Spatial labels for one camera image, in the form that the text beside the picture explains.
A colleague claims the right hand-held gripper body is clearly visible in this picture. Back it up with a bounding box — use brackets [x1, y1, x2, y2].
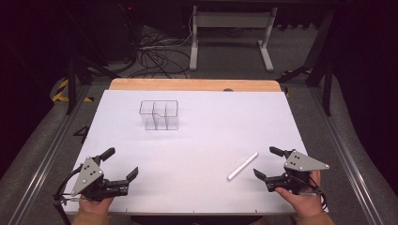
[265, 149, 330, 195]

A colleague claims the person's left hand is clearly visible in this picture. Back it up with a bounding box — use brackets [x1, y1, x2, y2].
[78, 195, 115, 217]

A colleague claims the white pen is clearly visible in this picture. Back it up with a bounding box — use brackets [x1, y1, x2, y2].
[226, 151, 260, 182]

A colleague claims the yellow black hazard tape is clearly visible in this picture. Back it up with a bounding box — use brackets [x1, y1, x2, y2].
[51, 78, 95, 103]

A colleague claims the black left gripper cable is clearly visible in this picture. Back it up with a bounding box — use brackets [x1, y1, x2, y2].
[52, 165, 84, 225]

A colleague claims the person's right hand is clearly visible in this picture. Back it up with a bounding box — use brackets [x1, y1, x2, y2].
[274, 170, 323, 218]

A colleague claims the black bracket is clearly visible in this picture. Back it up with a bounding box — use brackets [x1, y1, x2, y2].
[72, 125, 91, 145]

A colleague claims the black metal stand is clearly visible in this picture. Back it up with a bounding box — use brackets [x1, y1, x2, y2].
[65, 54, 121, 116]
[276, 8, 337, 117]

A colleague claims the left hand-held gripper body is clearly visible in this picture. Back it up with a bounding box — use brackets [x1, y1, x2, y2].
[70, 157, 130, 203]

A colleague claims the white table cover sheet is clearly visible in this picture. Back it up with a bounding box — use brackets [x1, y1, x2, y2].
[61, 89, 330, 218]

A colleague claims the tangle of black floor cables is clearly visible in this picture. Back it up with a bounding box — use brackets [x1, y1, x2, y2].
[126, 26, 192, 80]

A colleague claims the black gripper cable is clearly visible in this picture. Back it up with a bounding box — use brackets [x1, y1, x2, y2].
[52, 165, 84, 225]
[308, 176, 329, 212]

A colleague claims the clear acrylic compartment organizer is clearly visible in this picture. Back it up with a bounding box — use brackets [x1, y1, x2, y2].
[138, 99, 180, 131]

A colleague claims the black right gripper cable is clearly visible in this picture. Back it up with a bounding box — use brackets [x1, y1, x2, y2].
[308, 176, 329, 212]

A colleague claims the aluminium floor rail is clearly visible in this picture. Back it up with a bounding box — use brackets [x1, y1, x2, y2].
[5, 83, 92, 225]
[308, 87, 390, 225]

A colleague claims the white metal stand frame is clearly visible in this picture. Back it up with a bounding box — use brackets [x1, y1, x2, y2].
[189, 5, 279, 73]

